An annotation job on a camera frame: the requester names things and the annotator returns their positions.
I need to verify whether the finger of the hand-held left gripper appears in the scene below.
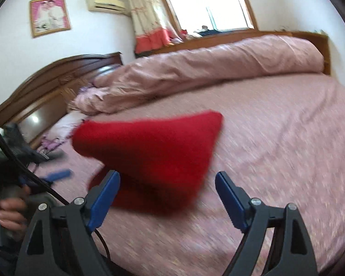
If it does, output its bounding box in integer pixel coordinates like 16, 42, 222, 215
39, 151, 66, 162
43, 169, 74, 182

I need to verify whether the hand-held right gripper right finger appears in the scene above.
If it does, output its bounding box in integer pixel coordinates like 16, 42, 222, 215
215, 171, 318, 276

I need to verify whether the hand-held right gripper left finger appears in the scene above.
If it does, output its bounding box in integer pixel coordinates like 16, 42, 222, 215
14, 170, 121, 276

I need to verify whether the red knit cardigan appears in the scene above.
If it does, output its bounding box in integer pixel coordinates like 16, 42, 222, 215
72, 110, 224, 217

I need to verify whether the clothes pile on sill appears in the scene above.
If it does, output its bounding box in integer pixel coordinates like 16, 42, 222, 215
187, 25, 219, 37

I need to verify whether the person's left hand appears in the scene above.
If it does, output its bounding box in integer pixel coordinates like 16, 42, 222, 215
0, 186, 31, 232

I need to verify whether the purple patterned cloth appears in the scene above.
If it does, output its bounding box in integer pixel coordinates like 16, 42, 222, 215
41, 137, 61, 152

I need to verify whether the white pink pillow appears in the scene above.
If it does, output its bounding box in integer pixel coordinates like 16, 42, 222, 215
43, 111, 90, 150

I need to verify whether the bed with pink floral sheet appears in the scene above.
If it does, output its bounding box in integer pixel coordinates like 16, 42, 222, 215
0, 72, 345, 276

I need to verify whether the dark wooden headboard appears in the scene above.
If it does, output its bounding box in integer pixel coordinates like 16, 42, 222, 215
0, 52, 124, 148

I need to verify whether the pink floral quilt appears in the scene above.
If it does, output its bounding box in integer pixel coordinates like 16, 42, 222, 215
69, 34, 325, 116

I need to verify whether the cream and red curtain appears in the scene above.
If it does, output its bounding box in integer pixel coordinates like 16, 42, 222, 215
126, 0, 181, 55

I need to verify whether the wooden window cabinet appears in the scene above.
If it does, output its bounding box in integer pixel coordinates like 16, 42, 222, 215
135, 30, 332, 77

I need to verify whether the wooden framed window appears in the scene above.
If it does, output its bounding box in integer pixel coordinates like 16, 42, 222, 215
159, 0, 259, 35

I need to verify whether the black cable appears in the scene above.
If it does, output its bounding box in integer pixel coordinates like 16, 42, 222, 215
0, 120, 111, 263

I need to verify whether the framed wall photo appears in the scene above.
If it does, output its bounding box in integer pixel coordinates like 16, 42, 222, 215
29, 0, 72, 38

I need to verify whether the wall air conditioner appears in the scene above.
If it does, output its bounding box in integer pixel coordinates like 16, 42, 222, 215
86, 0, 127, 15

